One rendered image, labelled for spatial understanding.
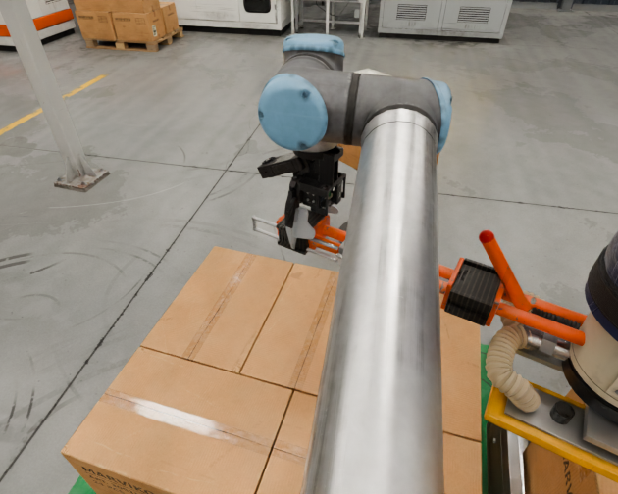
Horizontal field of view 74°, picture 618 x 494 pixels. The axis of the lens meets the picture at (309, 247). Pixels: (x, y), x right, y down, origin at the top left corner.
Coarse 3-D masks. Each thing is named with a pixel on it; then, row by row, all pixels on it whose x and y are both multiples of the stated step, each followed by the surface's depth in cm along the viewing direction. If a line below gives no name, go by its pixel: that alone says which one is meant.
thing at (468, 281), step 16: (464, 272) 72; (480, 272) 72; (496, 272) 72; (448, 288) 69; (464, 288) 69; (480, 288) 69; (496, 288) 69; (448, 304) 70; (464, 304) 69; (480, 304) 66; (496, 304) 66; (480, 320) 68
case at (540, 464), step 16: (576, 400) 95; (528, 448) 118; (528, 464) 115; (544, 464) 104; (560, 464) 95; (576, 464) 88; (528, 480) 112; (544, 480) 102; (560, 480) 93; (576, 480) 86; (592, 480) 80; (608, 480) 78
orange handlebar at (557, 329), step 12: (324, 228) 84; (336, 228) 84; (324, 240) 80; (336, 252) 79; (444, 276) 74; (444, 288) 71; (504, 288) 70; (528, 300) 69; (540, 300) 68; (504, 312) 67; (516, 312) 66; (528, 312) 66; (552, 312) 67; (564, 312) 66; (576, 312) 66; (528, 324) 66; (540, 324) 65; (552, 324) 64; (564, 336) 64; (576, 336) 63
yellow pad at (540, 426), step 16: (496, 400) 68; (544, 400) 67; (560, 400) 67; (496, 416) 66; (512, 416) 65; (528, 416) 65; (544, 416) 65; (560, 416) 63; (576, 416) 65; (512, 432) 65; (528, 432) 64; (544, 432) 63; (560, 432) 63; (576, 432) 63; (544, 448) 63; (560, 448) 62; (576, 448) 62; (592, 448) 61; (592, 464) 60; (608, 464) 60
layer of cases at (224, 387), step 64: (256, 256) 189; (192, 320) 160; (256, 320) 160; (320, 320) 160; (448, 320) 160; (128, 384) 139; (192, 384) 139; (256, 384) 139; (448, 384) 139; (64, 448) 123; (128, 448) 123; (192, 448) 123; (256, 448) 123; (448, 448) 123
